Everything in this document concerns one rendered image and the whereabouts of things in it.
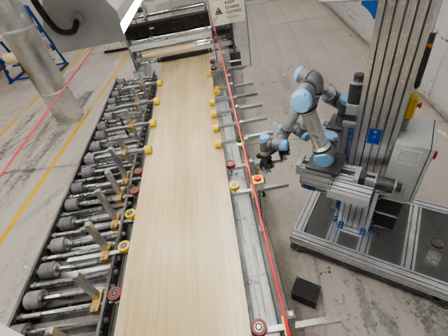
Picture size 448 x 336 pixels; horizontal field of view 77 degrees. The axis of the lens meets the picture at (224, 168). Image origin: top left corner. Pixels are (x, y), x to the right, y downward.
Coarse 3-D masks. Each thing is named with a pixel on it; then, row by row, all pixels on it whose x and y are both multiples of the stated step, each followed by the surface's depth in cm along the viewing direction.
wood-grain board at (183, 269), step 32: (192, 64) 403; (160, 96) 344; (192, 96) 331; (160, 128) 290; (192, 128) 281; (160, 160) 251; (192, 160) 244; (224, 160) 238; (160, 192) 221; (192, 192) 216; (224, 192) 211; (160, 224) 198; (192, 224) 193; (224, 224) 189; (128, 256) 182; (160, 256) 179; (192, 256) 175; (224, 256) 172; (128, 288) 166; (160, 288) 163; (192, 288) 160; (224, 288) 157; (128, 320) 153; (160, 320) 150; (192, 320) 147; (224, 320) 145
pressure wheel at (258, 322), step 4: (256, 320) 142; (260, 320) 142; (252, 324) 141; (256, 324) 141; (260, 324) 141; (264, 324) 140; (252, 328) 140; (256, 328) 140; (260, 328) 139; (264, 328) 139; (252, 332) 139; (256, 332) 138; (260, 332) 138; (264, 332) 138
